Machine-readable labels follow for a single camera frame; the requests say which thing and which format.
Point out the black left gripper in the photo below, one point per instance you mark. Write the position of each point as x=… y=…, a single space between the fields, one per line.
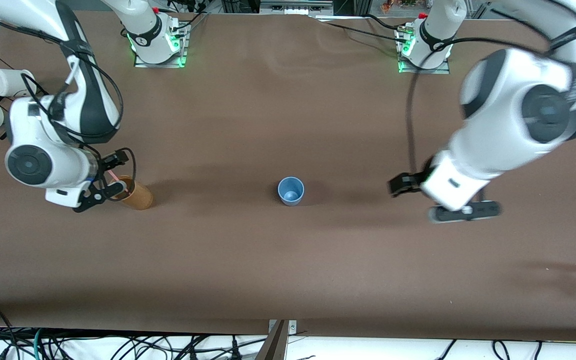
x=410 y=182

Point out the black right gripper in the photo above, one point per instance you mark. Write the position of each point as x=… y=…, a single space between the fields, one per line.
x=106 y=164

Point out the pink chopstick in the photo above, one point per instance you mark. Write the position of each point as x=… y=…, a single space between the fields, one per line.
x=114 y=176

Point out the blue cup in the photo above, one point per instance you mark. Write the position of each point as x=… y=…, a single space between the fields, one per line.
x=290 y=192

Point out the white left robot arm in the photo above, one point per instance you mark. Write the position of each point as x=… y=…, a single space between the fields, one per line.
x=498 y=130

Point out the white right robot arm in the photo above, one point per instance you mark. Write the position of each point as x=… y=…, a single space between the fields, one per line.
x=63 y=165

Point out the bamboo cup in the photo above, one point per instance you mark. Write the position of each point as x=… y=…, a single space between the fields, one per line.
x=140 y=197

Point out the black cup rack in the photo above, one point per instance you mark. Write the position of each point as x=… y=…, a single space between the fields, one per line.
x=3 y=134

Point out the white cup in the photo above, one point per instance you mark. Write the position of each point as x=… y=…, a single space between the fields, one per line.
x=13 y=82

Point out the dark metal pole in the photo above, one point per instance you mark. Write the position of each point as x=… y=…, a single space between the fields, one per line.
x=273 y=347

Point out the grey metal device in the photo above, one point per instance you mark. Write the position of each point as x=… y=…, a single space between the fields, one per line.
x=295 y=7

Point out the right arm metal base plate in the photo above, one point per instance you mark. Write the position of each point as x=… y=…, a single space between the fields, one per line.
x=184 y=50

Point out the silver table bracket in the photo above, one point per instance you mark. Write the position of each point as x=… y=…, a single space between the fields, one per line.
x=292 y=327

